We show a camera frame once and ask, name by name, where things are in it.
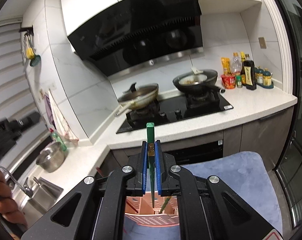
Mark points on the red chopstick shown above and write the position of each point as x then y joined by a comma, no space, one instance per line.
133,207

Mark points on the sink soap dispenser pump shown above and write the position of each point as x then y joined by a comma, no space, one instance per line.
37,181

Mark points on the black gas stove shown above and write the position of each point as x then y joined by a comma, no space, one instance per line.
170,115

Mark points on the gold wall switch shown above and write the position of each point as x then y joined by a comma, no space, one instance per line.
262,42

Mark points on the chrome faucet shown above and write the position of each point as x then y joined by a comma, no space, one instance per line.
27,188

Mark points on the purple hanging cloth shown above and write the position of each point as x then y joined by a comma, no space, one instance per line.
48,110

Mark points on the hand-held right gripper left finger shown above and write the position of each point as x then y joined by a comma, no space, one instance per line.
144,170

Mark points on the pink perforated utensil holder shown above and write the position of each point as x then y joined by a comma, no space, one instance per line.
151,218

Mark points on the black range hood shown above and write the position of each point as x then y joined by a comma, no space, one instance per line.
141,30

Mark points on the white window blinds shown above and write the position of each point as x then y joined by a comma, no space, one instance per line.
11,80

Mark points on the person's left hand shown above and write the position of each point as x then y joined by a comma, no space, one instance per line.
3,200

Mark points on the green chopstick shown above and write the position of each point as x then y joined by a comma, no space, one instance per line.
165,205
151,155

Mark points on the yellow seasoning packet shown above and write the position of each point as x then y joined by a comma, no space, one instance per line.
225,66

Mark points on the blue-grey plush mat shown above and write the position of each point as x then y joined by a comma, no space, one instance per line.
228,180

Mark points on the built-in oven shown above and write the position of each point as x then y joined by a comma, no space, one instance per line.
195,152

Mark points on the small green-capped jar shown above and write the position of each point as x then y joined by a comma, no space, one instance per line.
239,82

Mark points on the black wok with lid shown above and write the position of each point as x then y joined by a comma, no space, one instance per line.
195,81

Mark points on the beige wok with lid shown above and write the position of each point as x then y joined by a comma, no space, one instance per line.
141,96

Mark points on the black wall hook rail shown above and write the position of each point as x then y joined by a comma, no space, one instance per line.
26,29

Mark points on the clear plastic bottle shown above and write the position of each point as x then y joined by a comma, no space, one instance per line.
235,65

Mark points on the stainless steel sink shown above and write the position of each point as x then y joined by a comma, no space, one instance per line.
43,197

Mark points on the green dish soap bottle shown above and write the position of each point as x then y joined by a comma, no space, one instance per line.
58,140

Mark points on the brown lower cabinet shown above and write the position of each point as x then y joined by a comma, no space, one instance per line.
260,135

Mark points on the glass sliding door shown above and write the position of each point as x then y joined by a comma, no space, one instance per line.
298,105

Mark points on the white hanging towel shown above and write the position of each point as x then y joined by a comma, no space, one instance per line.
63,127

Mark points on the spice jar rack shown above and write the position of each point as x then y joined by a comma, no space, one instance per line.
264,78

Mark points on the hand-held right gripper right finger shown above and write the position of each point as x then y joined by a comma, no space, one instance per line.
158,170

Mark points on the dark soy sauce bottle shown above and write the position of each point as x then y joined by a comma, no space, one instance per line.
249,76

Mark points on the red instant noodle cup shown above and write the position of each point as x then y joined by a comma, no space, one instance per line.
228,81

